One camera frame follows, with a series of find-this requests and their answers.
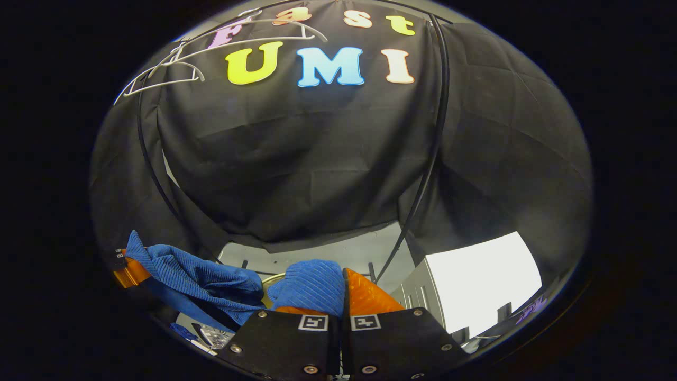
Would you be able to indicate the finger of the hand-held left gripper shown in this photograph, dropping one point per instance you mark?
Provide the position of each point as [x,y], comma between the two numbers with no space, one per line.
[132,273]

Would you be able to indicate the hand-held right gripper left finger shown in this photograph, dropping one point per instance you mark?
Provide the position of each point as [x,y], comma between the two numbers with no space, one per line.
[280,344]

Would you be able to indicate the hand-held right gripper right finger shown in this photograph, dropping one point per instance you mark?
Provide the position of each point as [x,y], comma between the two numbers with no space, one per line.
[391,344]

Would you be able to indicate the white clothes hanger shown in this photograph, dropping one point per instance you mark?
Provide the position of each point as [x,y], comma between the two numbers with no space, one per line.
[174,83]
[254,41]

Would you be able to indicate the black metal clothes rack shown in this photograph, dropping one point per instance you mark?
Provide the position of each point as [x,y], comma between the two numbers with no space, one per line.
[442,127]

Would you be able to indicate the clear shiny plastic item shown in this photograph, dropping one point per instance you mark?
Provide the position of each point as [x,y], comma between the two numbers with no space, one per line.
[214,336]

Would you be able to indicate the white plastic box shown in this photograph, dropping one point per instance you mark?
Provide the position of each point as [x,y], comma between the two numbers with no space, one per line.
[476,286]

